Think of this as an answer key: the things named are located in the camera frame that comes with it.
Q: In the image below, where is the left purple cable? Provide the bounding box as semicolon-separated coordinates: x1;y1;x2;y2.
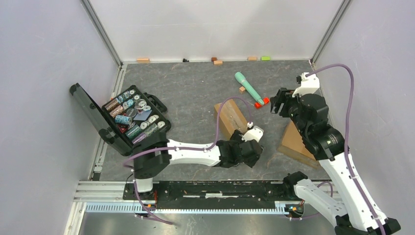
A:
122;96;254;225

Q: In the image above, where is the brown cardboard express box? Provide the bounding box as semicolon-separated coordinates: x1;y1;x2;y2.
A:
219;99;248;140

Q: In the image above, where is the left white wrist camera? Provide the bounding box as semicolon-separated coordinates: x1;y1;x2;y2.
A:
242;121;264;142

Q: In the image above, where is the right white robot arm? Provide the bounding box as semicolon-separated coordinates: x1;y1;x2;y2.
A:
270;88;401;235

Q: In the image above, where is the flat brown cardboard box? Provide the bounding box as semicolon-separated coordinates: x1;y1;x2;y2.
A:
277;121;321;169

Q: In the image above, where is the tan block far left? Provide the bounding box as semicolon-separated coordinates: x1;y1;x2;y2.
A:
136;58;150;64

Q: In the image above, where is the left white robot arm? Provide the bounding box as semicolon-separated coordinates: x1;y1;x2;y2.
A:
124;126;264;200

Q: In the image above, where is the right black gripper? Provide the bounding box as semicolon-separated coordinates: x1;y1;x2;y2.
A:
270;87;309;137

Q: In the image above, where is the black case with poker chips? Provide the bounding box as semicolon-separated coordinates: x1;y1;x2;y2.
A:
69;83;171;156

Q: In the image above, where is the green block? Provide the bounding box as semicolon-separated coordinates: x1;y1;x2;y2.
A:
261;56;271;61

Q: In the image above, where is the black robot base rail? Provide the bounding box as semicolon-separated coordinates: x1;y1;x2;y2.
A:
139;180;301;210

